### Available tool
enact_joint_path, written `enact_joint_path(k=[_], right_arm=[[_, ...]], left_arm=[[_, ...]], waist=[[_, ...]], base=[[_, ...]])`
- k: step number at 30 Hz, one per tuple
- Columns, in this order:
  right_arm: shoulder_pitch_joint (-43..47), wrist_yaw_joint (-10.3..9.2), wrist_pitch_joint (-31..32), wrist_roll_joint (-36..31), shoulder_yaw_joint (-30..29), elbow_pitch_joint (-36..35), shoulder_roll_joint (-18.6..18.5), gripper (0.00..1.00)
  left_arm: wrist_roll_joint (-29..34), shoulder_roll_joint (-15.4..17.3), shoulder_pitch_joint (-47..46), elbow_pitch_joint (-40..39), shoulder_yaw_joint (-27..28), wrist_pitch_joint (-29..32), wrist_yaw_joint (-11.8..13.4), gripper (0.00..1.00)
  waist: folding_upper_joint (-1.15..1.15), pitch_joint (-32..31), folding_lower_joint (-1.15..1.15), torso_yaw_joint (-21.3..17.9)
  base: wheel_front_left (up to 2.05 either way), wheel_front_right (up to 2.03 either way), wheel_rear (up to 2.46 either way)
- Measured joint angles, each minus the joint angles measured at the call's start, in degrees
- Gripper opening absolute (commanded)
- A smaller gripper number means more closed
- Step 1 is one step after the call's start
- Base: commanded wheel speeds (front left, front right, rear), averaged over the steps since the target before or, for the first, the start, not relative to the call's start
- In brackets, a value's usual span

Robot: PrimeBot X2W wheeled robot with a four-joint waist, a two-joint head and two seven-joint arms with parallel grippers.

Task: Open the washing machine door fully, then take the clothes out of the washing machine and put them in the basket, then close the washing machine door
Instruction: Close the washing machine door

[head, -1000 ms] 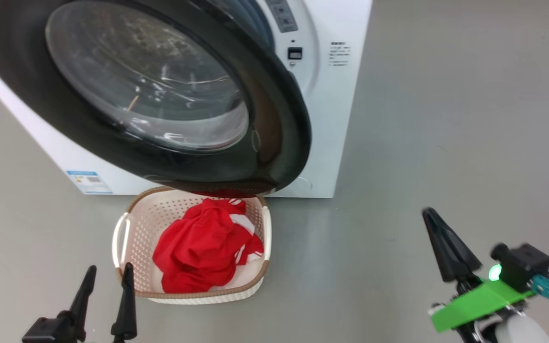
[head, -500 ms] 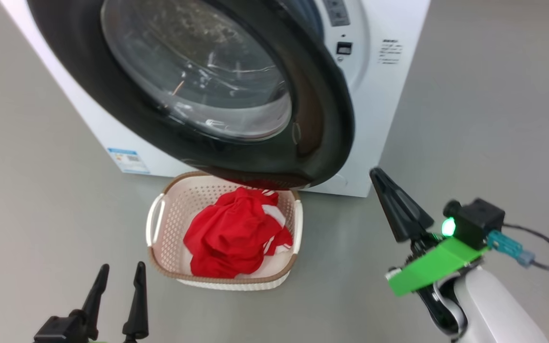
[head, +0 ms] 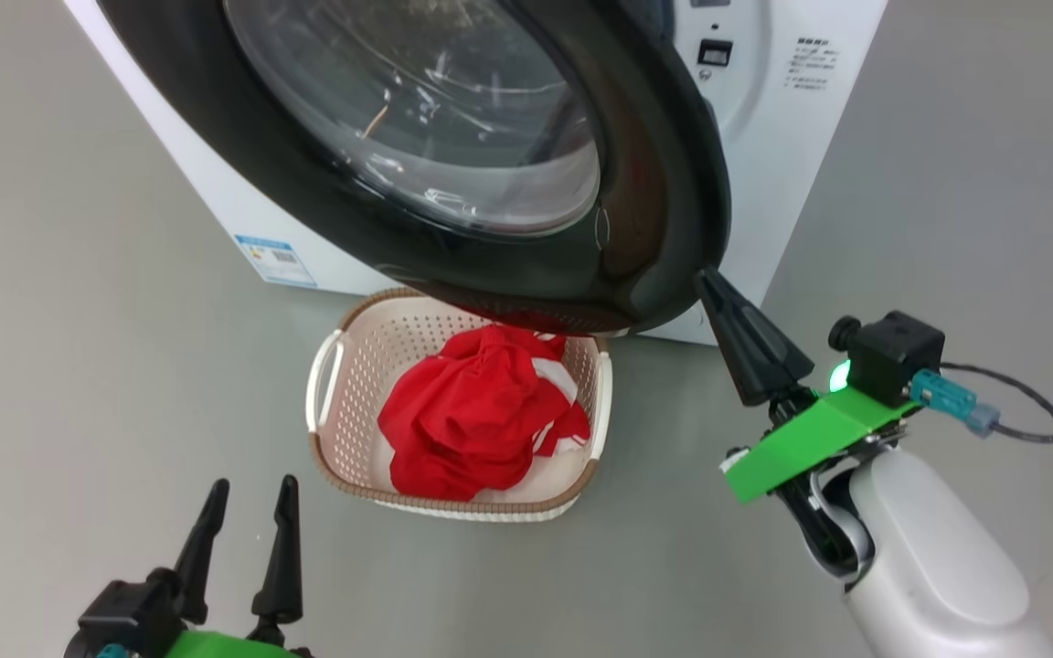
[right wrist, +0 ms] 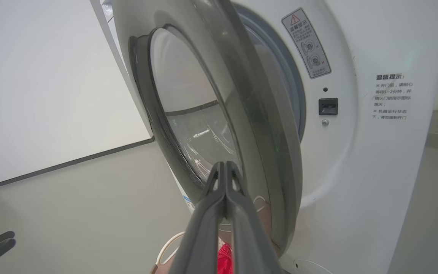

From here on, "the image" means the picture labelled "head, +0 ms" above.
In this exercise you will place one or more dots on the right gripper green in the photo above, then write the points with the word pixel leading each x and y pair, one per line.
pixel 810 443

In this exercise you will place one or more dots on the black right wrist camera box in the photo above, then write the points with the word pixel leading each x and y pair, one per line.
pixel 897 356

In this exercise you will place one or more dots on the plain red garment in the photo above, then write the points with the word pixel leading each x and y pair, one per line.
pixel 462 411

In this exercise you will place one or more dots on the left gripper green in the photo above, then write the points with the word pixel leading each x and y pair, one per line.
pixel 225 647

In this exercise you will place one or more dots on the blue energy label sticker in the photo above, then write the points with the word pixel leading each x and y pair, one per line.
pixel 275 260

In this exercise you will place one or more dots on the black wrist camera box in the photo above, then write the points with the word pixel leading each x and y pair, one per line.
pixel 897 356
pixel 129 612

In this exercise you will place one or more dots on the dark grey washing machine door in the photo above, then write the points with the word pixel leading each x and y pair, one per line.
pixel 654 183

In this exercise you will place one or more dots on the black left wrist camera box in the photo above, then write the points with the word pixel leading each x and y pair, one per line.
pixel 129 612

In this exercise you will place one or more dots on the white washing machine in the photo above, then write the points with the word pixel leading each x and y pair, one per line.
pixel 792 183

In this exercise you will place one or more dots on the cream perforated laundry basket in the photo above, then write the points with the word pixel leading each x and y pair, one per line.
pixel 371 366

